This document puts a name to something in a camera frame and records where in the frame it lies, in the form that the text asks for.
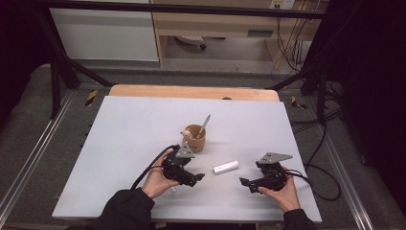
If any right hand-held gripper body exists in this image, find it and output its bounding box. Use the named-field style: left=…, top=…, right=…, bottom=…
left=255, top=151, right=294, bottom=192

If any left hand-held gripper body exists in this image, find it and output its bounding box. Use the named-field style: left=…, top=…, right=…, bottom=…
left=161, top=143, right=196, bottom=186

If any wooden pen holder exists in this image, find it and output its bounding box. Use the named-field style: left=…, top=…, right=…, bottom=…
left=180, top=124, right=207, bottom=153

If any spoon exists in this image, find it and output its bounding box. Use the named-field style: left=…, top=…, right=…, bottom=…
left=195, top=113, right=212, bottom=140

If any person's right hand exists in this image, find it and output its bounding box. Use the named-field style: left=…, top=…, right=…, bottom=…
left=257, top=166, right=302, bottom=214

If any person's left hand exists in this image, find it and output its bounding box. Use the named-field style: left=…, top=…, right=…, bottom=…
left=141, top=149, right=180, bottom=200

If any white cylindrical tube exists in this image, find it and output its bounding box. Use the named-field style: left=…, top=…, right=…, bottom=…
left=213, top=160, right=240, bottom=175

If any wooden table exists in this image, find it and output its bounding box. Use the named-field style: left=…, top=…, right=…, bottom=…
left=108, top=83, right=282, bottom=103

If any yellow black tape marker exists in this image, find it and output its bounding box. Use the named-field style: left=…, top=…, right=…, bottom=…
left=84, top=89, right=99, bottom=108
left=290, top=95, right=308, bottom=110

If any office chair base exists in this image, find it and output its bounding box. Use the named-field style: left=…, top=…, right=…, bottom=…
left=174, top=34, right=208, bottom=51

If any wooden desk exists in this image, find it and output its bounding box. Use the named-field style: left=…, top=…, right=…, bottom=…
left=149, top=0, right=329, bottom=67

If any white cabinet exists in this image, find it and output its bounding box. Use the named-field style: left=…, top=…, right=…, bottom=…
left=49, top=0, right=160, bottom=62

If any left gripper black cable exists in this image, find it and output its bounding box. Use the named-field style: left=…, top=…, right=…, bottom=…
left=129, top=144, right=182, bottom=191

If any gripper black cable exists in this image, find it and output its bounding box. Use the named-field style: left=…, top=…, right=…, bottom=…
left=129, top=144, right=182, bottom=191
left=284, top=119, right=342, bottom=202

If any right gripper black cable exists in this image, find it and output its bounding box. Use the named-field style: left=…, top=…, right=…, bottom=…
left=284, top=119, right=342, bottom=202

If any aluminium rail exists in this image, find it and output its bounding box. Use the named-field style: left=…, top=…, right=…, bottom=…
left=322, top=133, right=375, bottom=230
left=0, top=90, right=78, bottom=219

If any hanging cable bundle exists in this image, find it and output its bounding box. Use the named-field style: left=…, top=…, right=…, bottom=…
left=275, top=0, right=322, bottom=73

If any black metal frame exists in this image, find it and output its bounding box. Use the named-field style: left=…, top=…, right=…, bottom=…
left=32, top=0, right=358, bottom=121

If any wall power socket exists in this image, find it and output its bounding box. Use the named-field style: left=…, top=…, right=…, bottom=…
left=269, top=0, right=296, bottom=11

